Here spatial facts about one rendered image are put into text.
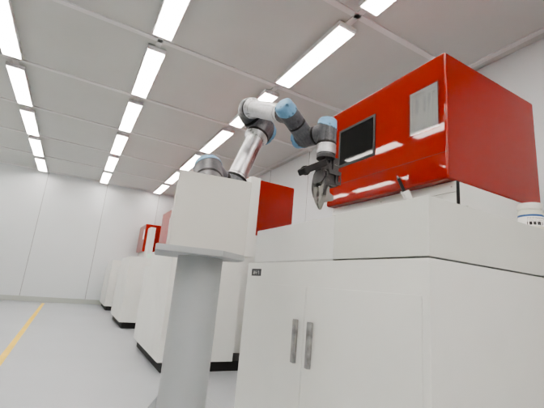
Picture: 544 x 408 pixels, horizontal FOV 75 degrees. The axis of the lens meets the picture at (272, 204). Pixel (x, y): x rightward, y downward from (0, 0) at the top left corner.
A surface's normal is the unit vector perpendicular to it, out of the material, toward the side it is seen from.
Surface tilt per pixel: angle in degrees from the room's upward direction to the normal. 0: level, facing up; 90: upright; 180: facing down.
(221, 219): 90
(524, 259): 90
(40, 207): 90
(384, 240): 90
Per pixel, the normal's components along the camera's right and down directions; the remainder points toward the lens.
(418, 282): -0.87, -0.18
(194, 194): 0.33, -0.18
